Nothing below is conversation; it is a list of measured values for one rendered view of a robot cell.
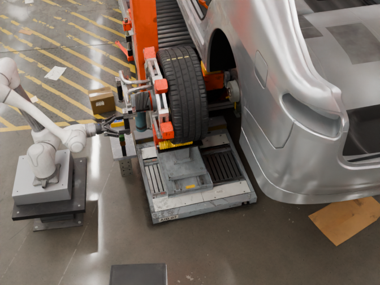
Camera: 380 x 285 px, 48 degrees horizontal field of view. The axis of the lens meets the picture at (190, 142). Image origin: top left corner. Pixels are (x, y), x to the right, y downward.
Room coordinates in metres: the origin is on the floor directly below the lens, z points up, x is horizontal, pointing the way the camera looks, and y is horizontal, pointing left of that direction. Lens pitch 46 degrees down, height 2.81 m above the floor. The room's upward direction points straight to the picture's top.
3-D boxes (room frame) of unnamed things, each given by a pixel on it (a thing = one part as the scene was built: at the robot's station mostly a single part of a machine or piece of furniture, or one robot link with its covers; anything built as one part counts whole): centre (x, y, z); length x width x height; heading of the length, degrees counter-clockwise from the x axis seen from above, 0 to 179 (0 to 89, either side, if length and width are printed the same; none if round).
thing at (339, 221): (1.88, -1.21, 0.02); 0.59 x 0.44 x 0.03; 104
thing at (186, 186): (2.28, 0.06, 0.13); 0.50 x 0.36 x 0.10; 14
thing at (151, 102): (2.26, 0.30, 0.85); 0.21 x 0.14 x 0.14; 104
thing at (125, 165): (2.34, 0.54, 0.21); 0.10 x 0.10 x 0.42; 14
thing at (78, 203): (1.96, 1.02, 0.15); 0.50 x 0.50 x 0.30; 8
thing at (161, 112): (2.28, 0.23, 0.85); 0.54 x 0.07 x 0.54; 14
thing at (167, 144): (2.19, 0.11, 0.51); 0.29 x 0.06 x 0.06; 104
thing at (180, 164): (2.32, 0.07, 0.32); 0.40 x 0.30 x 0.28; 14
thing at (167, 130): (1.98, 0.15, 0.85); 0.09 x 0.08 x 0.07; 14
